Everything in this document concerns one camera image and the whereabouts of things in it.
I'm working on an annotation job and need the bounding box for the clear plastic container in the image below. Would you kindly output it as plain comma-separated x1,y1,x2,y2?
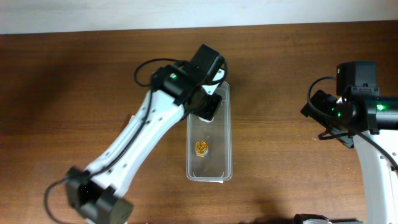
186,82,233,183

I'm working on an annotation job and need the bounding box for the small jar gold lid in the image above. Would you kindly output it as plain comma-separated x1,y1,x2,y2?
195,141,208,157

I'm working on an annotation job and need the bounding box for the white spray bottle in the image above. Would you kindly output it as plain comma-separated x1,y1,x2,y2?
198,117,214,123

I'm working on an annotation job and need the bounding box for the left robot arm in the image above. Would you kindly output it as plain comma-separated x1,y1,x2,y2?
65,44,228,223

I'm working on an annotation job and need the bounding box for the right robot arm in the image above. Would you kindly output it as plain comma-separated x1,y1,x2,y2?
300,61,397,223

